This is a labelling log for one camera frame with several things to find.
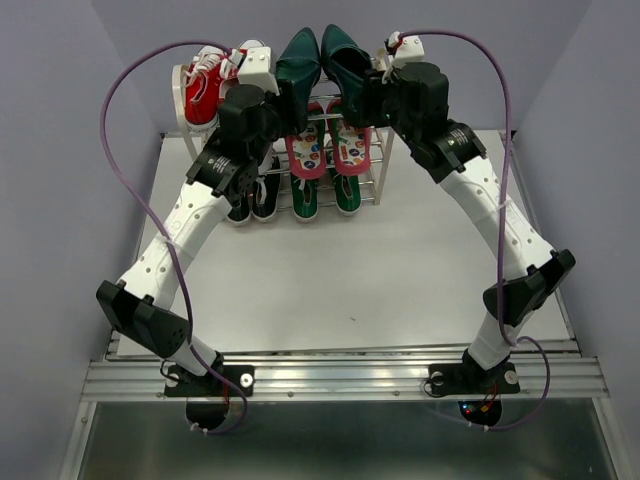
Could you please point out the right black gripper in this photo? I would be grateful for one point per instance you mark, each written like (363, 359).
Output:
(376, 85)

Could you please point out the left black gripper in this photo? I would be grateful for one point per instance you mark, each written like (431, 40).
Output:
(285, 105)

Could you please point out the green metallic loafer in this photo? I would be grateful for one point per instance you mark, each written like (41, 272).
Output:
(300, 61)
(346, 64)

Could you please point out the pink kids sandal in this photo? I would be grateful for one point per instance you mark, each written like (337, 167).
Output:
(350, 145)
(305, 148)

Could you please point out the green canvas sneaker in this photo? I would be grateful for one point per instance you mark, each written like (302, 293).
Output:
(304, 198)
(347, 192)

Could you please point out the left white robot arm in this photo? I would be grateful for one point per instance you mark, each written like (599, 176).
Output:
(138, 304)

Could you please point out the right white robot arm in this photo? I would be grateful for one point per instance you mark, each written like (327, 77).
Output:
(529, 269)

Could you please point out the cream shoe shelf with rods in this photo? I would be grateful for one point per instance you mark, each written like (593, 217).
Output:
(381, 143)

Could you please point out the right red canvas sneaker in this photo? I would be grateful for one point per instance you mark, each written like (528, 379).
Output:
(229, 70)

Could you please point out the red canvas sneaker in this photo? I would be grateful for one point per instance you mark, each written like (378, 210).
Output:
(229, 70)
(203, 81)

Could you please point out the right black sneaker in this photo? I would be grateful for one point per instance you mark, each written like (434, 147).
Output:
(266, 191)

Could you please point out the black sneaker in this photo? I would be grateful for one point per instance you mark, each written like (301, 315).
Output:
(266, 191)
(240, 213)

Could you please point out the left red canvas sneaker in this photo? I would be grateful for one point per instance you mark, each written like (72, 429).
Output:
(203, 81)

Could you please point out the left black sneaker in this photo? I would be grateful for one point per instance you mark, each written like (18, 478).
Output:
(240, 213)

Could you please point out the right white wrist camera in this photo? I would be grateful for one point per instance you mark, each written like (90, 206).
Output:
(402, 50)

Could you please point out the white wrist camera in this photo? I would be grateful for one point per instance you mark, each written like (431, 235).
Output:
(402, 50)
(258, 69)

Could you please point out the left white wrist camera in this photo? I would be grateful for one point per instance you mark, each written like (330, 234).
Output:
(258, 69)

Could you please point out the aluminium mounting rail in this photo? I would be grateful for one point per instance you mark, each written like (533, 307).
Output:
(352, 375)

